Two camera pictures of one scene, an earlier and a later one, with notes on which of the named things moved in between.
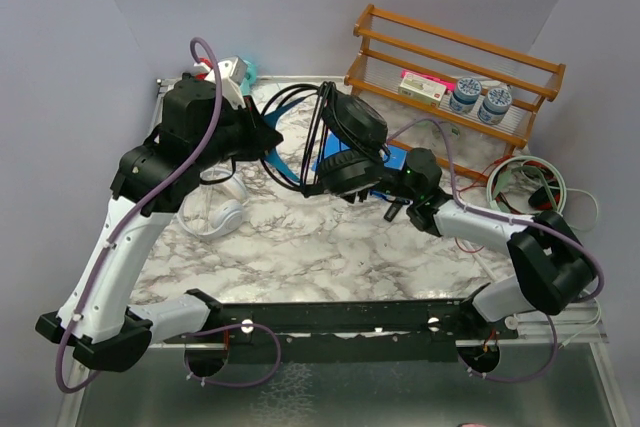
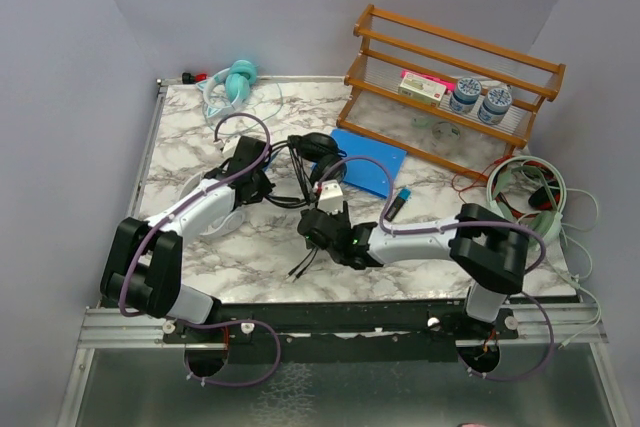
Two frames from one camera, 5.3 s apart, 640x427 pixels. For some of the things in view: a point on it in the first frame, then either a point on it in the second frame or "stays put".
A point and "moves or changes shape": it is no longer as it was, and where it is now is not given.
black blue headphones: [346, 145] moves or changes shape
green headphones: [499, 206] stays put
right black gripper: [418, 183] -> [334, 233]
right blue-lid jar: [495, 106] stays put
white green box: [422, 89] stays put
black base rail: [351, 332] stays put
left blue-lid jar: [466, 93] stays put
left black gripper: [260, 137] -> [265, 189]
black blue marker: [392, 211] stays put
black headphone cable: [308, 185] -> [308, 253]
